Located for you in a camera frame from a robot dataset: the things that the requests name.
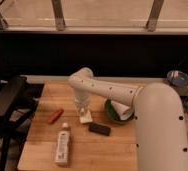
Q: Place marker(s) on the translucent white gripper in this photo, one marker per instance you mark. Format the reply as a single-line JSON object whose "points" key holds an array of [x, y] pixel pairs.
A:
{"points": [[81, 100]]}

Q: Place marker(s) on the white sponge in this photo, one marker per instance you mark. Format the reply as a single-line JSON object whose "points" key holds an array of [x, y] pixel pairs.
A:
{"points": [[86, 118]]}

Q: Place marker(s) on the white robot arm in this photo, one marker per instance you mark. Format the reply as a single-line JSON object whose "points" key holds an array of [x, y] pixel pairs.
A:
{"points": [[161, 136]]}

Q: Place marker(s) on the orange red marker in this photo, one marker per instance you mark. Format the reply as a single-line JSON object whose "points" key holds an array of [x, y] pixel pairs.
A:
{"points": [[55, 115]]}

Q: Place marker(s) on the green bowl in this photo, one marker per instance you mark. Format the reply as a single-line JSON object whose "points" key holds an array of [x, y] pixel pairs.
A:
{"points": [[113, 115]]}

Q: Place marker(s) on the black rectangular block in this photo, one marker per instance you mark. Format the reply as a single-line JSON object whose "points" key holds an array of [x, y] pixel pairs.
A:
{"points": [[101, 129]]}

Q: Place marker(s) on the white paper cup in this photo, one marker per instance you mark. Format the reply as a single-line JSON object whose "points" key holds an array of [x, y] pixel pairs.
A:
{"points": [[124, 112]]}

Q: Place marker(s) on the white tube bottle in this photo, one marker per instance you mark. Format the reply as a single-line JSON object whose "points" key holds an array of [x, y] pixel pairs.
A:
{"points": [[62, 150]]}

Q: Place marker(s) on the black chair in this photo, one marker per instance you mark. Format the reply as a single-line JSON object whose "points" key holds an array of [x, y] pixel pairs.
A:
{"points": [[16, 106]]}

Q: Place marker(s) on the round metal lamp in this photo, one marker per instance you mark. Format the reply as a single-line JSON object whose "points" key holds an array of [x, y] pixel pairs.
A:
{"points": [[179, 81]]}

